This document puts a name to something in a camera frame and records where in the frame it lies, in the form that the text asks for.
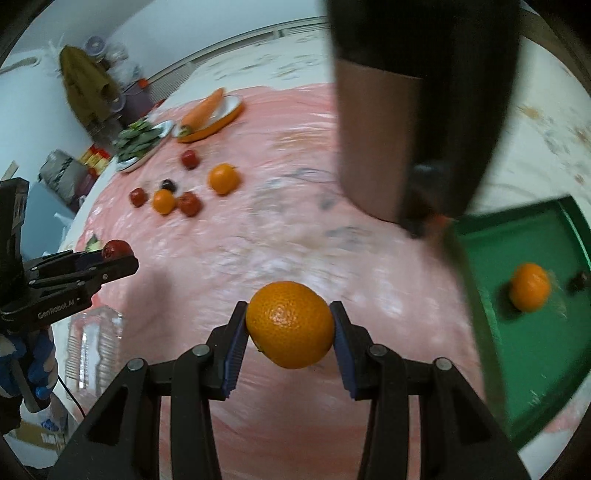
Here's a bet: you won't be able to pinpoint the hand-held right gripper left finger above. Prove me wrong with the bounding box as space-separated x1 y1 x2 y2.
48 301 252 480

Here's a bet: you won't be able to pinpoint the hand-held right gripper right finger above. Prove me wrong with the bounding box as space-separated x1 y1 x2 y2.
329 301 532 480

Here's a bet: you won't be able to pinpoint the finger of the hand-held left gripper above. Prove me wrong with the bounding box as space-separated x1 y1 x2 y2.
27 251 106 278
29 255 140 295

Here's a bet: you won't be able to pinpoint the green tray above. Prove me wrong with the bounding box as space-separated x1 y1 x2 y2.
443 196 591 450

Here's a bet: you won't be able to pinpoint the person's left hand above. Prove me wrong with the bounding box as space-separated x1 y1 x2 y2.
0 329 59 400

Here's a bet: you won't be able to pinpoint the light blue cabinet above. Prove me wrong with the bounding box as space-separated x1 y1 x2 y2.
21 180 75 259

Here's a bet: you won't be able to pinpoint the grey bag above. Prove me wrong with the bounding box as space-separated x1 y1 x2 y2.
39 149 89 205

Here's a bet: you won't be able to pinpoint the small orange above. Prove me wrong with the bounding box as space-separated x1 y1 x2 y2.
152 189 177 215

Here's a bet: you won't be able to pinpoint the red and yellow boxes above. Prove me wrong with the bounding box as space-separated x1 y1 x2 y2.
81 144 112 177

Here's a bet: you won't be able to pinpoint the white plate with dark rim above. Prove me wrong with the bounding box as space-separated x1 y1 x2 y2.
115 120 175 173

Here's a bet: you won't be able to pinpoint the cardboard box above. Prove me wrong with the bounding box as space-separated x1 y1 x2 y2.
4 406 70 455

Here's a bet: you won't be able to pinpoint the bok choy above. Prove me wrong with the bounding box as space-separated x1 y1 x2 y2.
113 119 167 162

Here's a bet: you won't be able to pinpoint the pink plastic sheet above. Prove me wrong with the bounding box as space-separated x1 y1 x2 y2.
51 82 513 480

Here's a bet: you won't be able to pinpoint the purple box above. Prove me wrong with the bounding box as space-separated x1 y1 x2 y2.
122 85 153 121

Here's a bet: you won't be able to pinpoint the olive jacket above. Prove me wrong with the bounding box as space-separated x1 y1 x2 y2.
59 45 117 128

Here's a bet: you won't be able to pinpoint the carrot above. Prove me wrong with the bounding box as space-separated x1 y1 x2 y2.
178 88 225 137

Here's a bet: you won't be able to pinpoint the orange plate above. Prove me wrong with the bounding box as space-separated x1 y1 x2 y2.
173 95 245 143

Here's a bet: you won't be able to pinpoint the clear plastic bags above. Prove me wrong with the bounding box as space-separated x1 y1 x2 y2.
106 42 142 85

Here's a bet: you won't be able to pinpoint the small white fan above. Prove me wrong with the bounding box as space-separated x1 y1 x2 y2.
85 36 110 59

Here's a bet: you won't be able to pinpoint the floral bed sheet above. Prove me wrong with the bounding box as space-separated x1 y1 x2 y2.
157 28 591 217

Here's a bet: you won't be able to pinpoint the black shorts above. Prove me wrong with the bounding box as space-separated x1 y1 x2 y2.
325 0 522 238

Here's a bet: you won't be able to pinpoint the black cable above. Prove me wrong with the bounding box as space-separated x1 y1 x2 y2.
56 377 88 422

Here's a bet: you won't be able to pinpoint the white bed frame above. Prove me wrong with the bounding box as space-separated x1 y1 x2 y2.
145 16 331 100

